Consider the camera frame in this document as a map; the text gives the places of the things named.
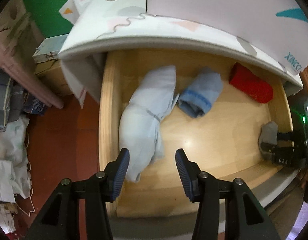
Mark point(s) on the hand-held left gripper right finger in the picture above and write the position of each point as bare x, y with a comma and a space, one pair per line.
181, 167

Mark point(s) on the wooden drawer with grey front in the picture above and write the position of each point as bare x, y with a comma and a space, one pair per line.
218, 135

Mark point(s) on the white patterned cover cloth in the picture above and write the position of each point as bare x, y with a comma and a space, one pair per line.
114, 12

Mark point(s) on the grey knitted sock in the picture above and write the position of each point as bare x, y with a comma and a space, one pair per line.
268, 132

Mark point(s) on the light blue sock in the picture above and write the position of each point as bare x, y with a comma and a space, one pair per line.
201, 92

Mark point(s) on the grey plaid blanket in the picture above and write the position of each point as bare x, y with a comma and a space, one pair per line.
4, 92

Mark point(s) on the pale blue underwear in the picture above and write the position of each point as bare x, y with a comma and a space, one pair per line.
144, 110

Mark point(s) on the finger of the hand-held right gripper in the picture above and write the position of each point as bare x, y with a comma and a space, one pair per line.
285, 136
271, 150

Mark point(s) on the blue printed packet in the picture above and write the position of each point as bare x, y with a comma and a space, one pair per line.
34, 106

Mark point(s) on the light blue tissue box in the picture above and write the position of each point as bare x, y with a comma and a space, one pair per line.
47, 48

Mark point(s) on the white board with teal triangle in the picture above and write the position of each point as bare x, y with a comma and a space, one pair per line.
218, 10

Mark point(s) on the brown cardboard box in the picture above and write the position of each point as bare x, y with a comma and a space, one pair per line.
51, 80

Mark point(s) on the red knitted sock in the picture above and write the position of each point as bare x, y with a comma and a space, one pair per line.
251, 85

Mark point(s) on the white floral cloth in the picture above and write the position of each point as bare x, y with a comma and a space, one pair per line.
9, 142

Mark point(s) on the pink floral curtain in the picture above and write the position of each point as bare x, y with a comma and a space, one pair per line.
16, 45

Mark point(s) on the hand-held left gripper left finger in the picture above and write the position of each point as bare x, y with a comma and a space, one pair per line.
122, 167

